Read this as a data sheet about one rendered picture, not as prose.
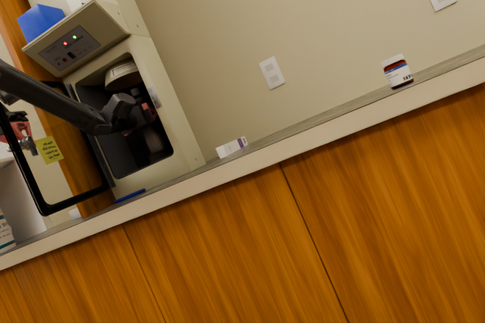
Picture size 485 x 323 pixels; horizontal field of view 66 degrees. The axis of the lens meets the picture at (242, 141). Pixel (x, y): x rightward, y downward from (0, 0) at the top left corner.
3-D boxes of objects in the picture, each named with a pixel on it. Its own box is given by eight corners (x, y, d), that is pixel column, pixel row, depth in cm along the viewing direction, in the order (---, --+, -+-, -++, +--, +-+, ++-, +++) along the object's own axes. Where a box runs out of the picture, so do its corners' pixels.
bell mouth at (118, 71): (126, 90, 142) (120, 76, 142) (162, 70, 136) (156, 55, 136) (94, 91, 126) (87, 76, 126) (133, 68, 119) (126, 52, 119)
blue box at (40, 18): (53, 47, 126) (42, 23, 126) (73, 33, 123) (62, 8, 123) (27, 45, 117) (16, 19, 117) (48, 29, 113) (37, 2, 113)
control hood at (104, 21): (61, 78, 128) (50, 51, 128) (131, 33, 116) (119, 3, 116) (32, 78, 117) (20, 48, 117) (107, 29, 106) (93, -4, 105)
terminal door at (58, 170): (111, 189, 127) (63, 81, 126) (43, 218, 97) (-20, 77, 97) (109, 190, 127) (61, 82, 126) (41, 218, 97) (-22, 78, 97)
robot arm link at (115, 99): (78, 117, 112) (92, 134, 108) (93, 85, 108) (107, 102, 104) (112, 120, 122) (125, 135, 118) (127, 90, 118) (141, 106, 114)
